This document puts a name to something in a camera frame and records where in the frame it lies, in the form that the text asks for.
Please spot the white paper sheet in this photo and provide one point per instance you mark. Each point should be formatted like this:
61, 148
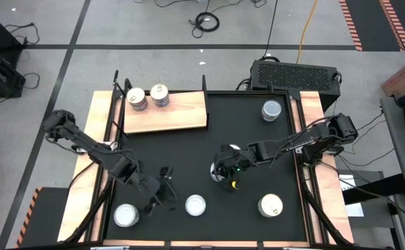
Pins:
354, 208

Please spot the grey desk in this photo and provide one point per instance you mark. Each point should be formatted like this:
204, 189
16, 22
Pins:
402, 166

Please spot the silver aluminium bar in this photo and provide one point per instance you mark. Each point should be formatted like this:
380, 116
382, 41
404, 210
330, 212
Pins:
294, 248
110, 248

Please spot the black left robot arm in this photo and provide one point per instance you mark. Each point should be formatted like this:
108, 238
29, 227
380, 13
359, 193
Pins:
94, 151

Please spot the hazard striped floor mat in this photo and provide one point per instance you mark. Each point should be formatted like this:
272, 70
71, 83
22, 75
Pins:
46, 218
372, 21

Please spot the green label tuna can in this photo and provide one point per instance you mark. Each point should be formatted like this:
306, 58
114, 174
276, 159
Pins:
126, 215
195, 205
215, 173
271, 108

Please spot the black computer tower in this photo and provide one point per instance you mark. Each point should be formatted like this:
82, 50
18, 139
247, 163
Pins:
294, 81

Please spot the wooden shelf board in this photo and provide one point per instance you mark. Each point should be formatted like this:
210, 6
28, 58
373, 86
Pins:
174, 114

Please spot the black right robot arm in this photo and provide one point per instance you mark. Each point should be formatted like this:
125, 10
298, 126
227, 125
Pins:
292, 146

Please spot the black desk base bar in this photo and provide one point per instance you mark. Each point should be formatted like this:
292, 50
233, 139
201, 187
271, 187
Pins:
376, 189

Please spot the silver mounting bracket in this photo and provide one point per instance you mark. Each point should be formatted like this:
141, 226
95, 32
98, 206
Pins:
78, 150

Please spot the black aluminium table frame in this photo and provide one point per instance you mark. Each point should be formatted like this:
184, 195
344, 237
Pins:
247, 92

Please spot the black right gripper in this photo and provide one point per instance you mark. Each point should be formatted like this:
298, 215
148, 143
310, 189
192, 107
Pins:
237, 159

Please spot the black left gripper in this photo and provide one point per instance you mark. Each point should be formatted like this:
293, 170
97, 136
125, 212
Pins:
158, 192

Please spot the black table mat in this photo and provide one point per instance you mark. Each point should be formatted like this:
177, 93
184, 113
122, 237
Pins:
223, 215

